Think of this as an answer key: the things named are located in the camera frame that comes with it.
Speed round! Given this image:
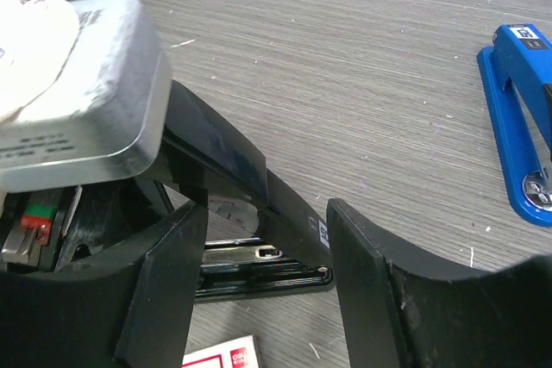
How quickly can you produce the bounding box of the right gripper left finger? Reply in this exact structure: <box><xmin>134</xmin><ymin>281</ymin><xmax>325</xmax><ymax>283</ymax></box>
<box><xmin>1</xmin><ymin>203</ymin><xmax>208</xmax><ymax>367</ymax></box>

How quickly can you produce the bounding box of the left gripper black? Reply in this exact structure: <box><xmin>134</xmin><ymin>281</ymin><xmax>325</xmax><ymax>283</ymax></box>
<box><xmin>1</xmin><ymin>178</ymin><xmax>173</xmax><ymax>273</ymax></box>

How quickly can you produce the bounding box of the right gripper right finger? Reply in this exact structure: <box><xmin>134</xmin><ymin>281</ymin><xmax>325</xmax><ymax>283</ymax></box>
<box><xmin>327</xmin><ymin>198</ymin><xmax>551</xmax><ymax>367</ymax></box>

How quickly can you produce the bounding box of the red white staple box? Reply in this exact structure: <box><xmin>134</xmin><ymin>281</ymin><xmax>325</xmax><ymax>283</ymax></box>
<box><xmin>182</xmin><ymin>335</ymin><xmax>260</xmax><ymax>368</ymax></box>

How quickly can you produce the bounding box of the black stapler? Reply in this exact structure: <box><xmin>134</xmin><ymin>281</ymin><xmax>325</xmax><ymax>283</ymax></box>
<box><xmin>141</xmin><ymin>81</ymin><xmax>335</xmax><ymax>303</ymax></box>

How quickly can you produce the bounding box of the blue stapler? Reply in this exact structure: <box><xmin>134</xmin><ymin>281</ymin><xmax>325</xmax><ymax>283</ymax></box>
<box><xmin>477</xmin><ymin>23</ymin><xmax>551</xmax><ymax>228</ymax></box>

